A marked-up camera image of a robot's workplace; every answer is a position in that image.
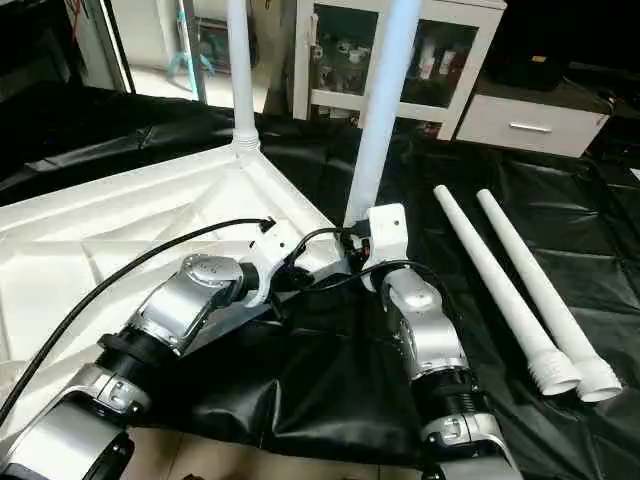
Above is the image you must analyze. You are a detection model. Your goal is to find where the white plastic table leg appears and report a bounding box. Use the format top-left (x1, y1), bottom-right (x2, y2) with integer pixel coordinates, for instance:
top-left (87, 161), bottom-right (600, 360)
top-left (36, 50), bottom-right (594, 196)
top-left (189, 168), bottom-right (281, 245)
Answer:
top-left (433, 185), bottom-right (583, 397)
top-left (227, 0), bottom-right (263, 151)
top-left (476, 190), bottom-right (623, 403)
top-left (343, 0), bottom-right (424, 229)

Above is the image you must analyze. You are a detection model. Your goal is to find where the white plastic table top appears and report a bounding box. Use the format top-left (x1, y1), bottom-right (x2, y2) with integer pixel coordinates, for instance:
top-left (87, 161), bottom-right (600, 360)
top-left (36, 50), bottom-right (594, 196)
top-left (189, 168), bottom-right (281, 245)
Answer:
top-left (0, 135), bottom-right (347, 441)

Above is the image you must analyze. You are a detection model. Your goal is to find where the white glass-door cabinet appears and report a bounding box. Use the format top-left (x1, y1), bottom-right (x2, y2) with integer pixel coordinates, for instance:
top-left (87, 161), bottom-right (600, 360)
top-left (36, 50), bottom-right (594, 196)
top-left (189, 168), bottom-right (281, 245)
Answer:
top-left (292, 0), bottom-right (507, 141)

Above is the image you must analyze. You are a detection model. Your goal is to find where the black mat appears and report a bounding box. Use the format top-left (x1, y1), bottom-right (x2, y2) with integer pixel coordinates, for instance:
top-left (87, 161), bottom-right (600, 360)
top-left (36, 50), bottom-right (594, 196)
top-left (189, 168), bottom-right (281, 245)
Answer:
top-left (0, 82), bottom-right (640, 480)

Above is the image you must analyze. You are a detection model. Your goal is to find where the white drawer unit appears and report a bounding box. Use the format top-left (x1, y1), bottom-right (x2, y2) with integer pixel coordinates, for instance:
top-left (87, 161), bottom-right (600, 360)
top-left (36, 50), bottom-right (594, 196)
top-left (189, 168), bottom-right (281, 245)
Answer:
top-left (455, 95), bottom-right (611, 159)

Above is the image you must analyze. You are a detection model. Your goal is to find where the dark storage box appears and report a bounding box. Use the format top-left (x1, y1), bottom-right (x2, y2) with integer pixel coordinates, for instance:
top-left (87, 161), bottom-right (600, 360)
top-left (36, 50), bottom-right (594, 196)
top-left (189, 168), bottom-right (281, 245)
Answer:
top-left (195, 15), bottom-right (237, 77)

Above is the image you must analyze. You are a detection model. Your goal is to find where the black box yellow label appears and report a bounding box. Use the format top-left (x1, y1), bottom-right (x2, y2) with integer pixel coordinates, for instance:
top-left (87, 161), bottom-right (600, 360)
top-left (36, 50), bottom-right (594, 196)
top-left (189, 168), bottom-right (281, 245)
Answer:
top-left (490, 0), bottom-right (576, 91)

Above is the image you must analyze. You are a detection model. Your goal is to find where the light blue metal frame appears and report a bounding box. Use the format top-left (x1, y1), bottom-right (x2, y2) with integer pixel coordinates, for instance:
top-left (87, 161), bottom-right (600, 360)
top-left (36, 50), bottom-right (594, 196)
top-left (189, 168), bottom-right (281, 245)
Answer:
top-left (165, 0), bottom-right (211, 101)

